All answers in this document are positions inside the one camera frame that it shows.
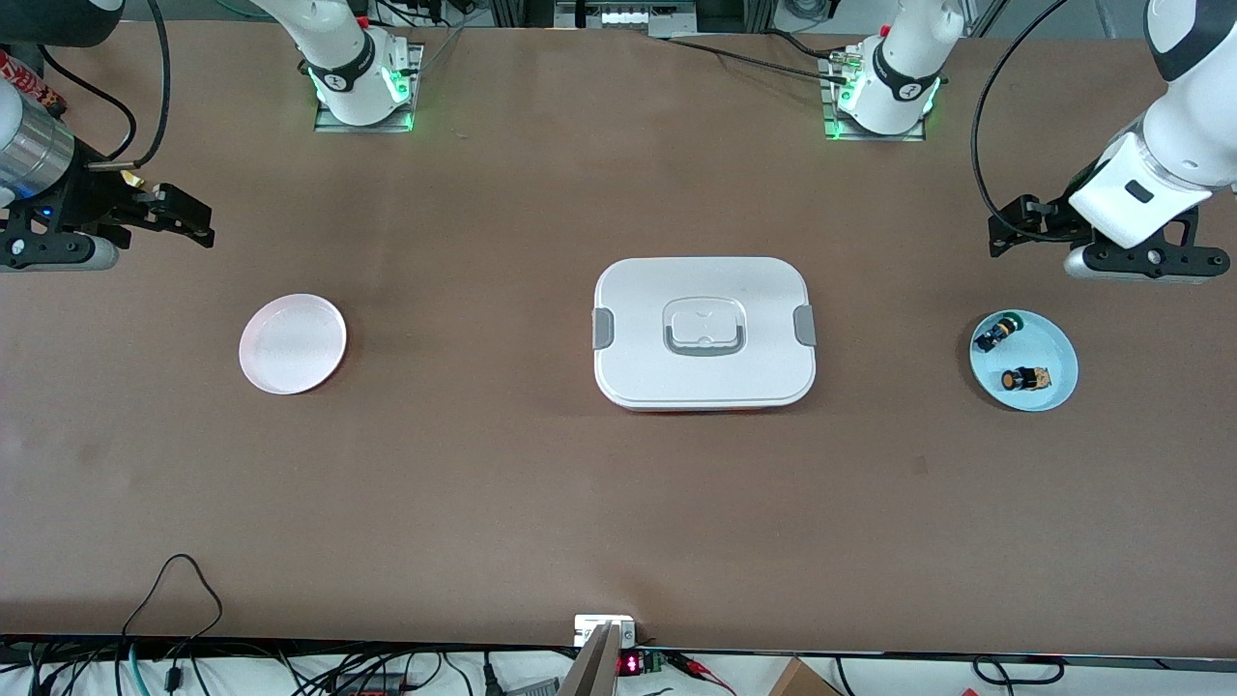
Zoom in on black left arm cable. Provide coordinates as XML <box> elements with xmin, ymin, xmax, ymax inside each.
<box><xmin>970</xmin><ymin>0</ymin><xmax>1074</xmax><ymax>230</ymax></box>

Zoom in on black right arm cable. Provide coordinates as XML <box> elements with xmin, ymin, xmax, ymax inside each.
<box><xmin>39</xmin><ymin>46</ymin><xmax>138</xmax><ymax>163</ymax></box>
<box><xmin>133</xmin><ymin>0</ymin><xmax>172</xmax><ymax>167</ymax></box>

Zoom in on brown cardboard box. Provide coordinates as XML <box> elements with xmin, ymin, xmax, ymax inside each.
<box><xmin>768</xmin><ymin>657</ymin><xmax>842</xmax><ymax>696</ymax></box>

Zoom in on small white mounting block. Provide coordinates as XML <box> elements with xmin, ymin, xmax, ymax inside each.
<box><xmin>574</xmin><ymin>615</ymin><xmax>637</xmax><ymax>647</ymax></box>

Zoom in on green push button switch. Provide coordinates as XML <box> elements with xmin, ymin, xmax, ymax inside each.
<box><xmin>974</xmin><ymin>312</ymin><xmax>1025</xmax><ymax>354</ymax></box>

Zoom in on white lunch box grey clips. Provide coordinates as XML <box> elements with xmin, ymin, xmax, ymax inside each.
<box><xmin>591</xmin><ymin>256</ymin><xmax>818</xmax><ymax>412</ymax></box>

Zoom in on red soda can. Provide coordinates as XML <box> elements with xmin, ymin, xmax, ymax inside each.
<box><xmin>0</xmin><ymin>50</ymin><xmax>67</xmax><ymax>109</ymax></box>

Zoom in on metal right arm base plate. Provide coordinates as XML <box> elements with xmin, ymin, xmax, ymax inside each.
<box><xmin>314</xmin><ymin>43</ymin><xmax>424</xmax><ymax>133</ymax></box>

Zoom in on red and black leads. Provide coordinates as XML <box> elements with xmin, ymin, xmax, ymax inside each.
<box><xmin>667</xmin><ymin>652</ymin><xmax>735</xmax><ymax>692</ymax></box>

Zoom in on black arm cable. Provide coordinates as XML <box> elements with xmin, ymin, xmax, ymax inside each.
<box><xmin>133</xmin><ymin>0</ymin><xmax>172</xmax><ymax>167</ymax></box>
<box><xmin>970</xmin><ymin>0</ymin><xmax>1074</xmax><ymax>230</ymax></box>
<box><xmin>39</xmin><ymin>46</ymin><xmax>138</xmax><ymax>163</ymax></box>

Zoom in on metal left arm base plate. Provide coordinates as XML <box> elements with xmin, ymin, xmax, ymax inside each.
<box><xmin>821</xmin><ymin>53</ymin><xmax>927</xmax><ymax>143</ymax></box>

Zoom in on black cable across table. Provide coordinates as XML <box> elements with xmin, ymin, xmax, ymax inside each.
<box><xmin>667</xmin><ymin>34</ymin><xmax>851</xmax><ymax>83</ymax></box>

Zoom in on grey metal camera pole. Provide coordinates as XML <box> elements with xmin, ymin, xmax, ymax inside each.
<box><xmin>559</xmin><ymin>623</ymin><xmax>621</xmax><ymax>696</ymax></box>

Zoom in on pink round plate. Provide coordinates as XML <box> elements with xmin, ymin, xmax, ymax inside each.
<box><xmin>239</xmin><ymin>294</ymin><xmax>348</xmax><ymax>395</ymax></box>

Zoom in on thin black looped cable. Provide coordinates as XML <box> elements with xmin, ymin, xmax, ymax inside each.
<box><xmin>121</xmin><ymin>553</ymin><xmax>225</xmax><ymax>644</ymax></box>

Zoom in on black coiled cable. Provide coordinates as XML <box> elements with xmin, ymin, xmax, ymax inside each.
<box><xmin>971</xmin><ymin>655</ymin><xmax>1066</xmax><ymax>685</ymax></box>

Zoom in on light blue round plate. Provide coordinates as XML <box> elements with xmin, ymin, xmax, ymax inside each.
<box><xmin>969</xmin><ymin>309</ymin><xmax>1079</xmax><ymax>413</ymax></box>

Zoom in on white power strip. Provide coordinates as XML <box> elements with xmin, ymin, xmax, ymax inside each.
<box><xmin>556</xmin><ymin>0</ymin><xmax>697</xmax><ymax>30</ymax></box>

